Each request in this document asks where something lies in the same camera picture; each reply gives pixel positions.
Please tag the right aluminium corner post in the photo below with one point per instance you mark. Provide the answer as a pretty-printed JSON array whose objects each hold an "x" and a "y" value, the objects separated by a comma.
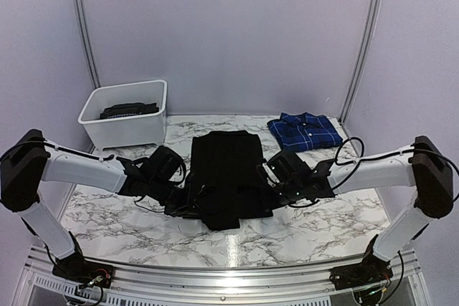
[{"x": 358, "y": 70}]

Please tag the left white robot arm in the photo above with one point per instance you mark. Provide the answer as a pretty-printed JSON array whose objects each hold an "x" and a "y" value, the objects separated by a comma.
[{"x": 34, "y": 167}]

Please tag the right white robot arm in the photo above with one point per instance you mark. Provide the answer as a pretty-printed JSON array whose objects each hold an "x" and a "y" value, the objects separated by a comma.
[{"x": 419, "y": 169}]

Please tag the dark clothes in bin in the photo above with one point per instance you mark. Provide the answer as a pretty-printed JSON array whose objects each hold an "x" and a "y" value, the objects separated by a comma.
[{"x": 128, "y": 110}]

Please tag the white plastic bin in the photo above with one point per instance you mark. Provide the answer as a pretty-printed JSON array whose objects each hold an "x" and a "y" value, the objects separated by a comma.
[{"x": 127, "y": 131}]

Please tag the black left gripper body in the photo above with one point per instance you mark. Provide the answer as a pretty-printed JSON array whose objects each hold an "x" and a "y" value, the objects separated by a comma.
[{"x": 176, "y": 203}]

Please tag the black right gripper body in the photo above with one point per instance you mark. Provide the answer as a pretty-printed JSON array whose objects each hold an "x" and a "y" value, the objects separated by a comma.
[{"x": 282, "y": 199}]

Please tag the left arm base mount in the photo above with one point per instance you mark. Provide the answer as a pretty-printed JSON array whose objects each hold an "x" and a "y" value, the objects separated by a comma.
[{"x": 85, "y": 272}]

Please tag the left aluminium corner post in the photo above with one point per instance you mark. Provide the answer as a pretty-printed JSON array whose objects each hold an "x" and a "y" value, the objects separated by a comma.
[{"x": 86, "y": 43}]

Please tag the blue plaid folded shirt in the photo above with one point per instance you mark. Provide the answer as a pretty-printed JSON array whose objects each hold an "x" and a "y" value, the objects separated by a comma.
[{"x": 300, "y": 133}]

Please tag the aluminium corner post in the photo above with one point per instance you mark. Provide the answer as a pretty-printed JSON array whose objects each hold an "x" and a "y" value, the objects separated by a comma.
[
  {"x": 86, "y": 43},
  {"x": 358, "y": 70}
]

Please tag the aluminium frame rail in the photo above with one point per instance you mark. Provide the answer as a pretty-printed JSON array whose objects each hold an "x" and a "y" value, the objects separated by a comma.
[{"x": 134, "y": 284}]

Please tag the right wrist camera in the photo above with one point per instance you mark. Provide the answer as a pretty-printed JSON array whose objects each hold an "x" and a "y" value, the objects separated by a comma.
[{"x": 285, "y": 169}]

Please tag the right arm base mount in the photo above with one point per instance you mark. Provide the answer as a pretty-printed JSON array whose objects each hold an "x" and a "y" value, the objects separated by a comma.
[{"x": 371, "y": 269}]

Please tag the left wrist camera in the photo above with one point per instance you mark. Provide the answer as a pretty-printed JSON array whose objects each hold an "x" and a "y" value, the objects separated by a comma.
[{"x": 162, "y": 165}]

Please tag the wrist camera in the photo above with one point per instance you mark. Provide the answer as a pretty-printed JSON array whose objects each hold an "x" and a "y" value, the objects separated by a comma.
[
  {"x": 285, "y": 169},
  {"x": 162, "y": 165}
]

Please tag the black long sleeve shirt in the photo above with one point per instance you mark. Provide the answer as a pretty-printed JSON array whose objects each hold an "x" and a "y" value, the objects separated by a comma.
[{"x": 224, "y": 181}]

